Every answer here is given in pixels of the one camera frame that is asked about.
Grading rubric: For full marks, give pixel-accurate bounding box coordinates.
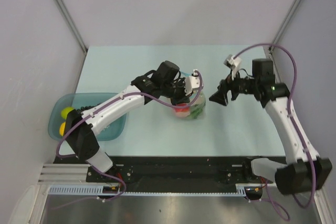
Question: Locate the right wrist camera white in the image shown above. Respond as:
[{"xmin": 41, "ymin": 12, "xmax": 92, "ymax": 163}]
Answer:
[{"xmin": 224, "ymin": 55, "xmax": 242, "ymax": 80}]

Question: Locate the yellow lemon toy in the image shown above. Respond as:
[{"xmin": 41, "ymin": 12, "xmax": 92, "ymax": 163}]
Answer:
[
  {"xmin": 59, "ymin": 122, "xmax": 66, "ymax": 136},
  {"xmin": 60, "ymin": 106, "xmax": 74, "ymax": 119}
]

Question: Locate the red apple toy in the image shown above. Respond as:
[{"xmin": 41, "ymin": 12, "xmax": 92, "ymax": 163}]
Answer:
[{"xmin": 173, "ymin": 104, "xmax": 190, "ymax": 118}]

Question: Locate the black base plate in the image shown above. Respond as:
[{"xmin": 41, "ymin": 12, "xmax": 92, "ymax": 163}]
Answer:
[{"xmin": 54, "ymin": 155, "xmax": 289, "ymax": 194}]

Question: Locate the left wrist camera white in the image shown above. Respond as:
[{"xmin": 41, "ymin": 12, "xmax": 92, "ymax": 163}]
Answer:
[{"xmin": 182, "ymin": 69, "xmax": 204, "ymax": 95}]

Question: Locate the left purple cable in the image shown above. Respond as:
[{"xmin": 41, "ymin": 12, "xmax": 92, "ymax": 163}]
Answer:
[{"xmin": 49, "ymin": 70, "xmax": 205, "ymax": 210}]

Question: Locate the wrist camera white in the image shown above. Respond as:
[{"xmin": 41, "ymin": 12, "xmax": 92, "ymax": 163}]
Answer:
[
  {"xmin": 224, "ymin": 55, "xmax": 242, "ymax": 80},
  {"xmin": 182, "ymin": 69, "xmax": 204, "ymax": 95}
]

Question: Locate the clear zip top bag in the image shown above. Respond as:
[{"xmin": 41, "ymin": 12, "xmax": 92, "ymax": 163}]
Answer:
[{"xmin": 166, "ymin": 70, "xmax": 207, "ymax": 122}]

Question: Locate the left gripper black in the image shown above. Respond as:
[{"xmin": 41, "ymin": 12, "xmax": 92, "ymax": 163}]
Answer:
[{"xmin": 161, "ymin": 78, "xmax": 193, "ymax": 108}]

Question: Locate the black grape bunch toy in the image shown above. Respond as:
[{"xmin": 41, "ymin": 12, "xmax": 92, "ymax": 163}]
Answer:
[{"xmin": 75, "ymin": 103, "xmax": 100, "ymax": 113}]

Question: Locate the teal plastic tray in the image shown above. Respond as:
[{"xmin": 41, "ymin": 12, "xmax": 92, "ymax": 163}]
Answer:
[{"xmin": 48, "ymin": 93, "xmax": 127, "ymax": 142}]

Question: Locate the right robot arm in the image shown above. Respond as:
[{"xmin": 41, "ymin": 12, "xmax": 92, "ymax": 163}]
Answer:
[{"xmin": 209, "ymin": 56, "xmax": 332, "ymax": 195}]

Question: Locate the white cable duct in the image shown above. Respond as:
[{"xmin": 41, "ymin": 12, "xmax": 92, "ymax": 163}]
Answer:
[{"xmin": 49, "ymin": 185, "xmax": 246, "ymax": 197}]

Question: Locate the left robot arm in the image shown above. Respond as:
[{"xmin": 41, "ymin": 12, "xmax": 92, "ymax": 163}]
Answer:
[{"xmin": 62, "ymin": 60, "xmax": 203, "ymax": 182}]

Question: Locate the green lettuce toy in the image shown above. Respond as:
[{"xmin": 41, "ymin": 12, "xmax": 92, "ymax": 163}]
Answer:
[{"xmin": 187, "ymin": 92, "xmax": 206, "ymax": 119}]

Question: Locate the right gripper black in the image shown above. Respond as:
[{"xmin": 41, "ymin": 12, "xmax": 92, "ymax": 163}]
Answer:
[{"xmin": 209, "ymin": 68, "xmax": 259, "ymax": 106}]

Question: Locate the aluminium frame rail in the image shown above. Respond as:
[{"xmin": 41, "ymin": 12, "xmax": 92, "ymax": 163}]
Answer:
[{"xmin": 38, "ymin": 164, "xmax": 89, "ymax": 185}]

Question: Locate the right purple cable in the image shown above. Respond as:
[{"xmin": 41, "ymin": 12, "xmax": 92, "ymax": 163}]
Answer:
[{"xmin": 233, "ymin": 42, "xmax": 320, "ymax": 222}]

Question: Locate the purple cable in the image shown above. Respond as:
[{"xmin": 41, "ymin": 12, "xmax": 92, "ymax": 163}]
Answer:
[
  {"xmin": 49, "ymin": 70, "xmax": 205, "ymax": 210},
  {"xmin": 233, "ymin": 42, "xmax": 320, "ymax": 222}
]

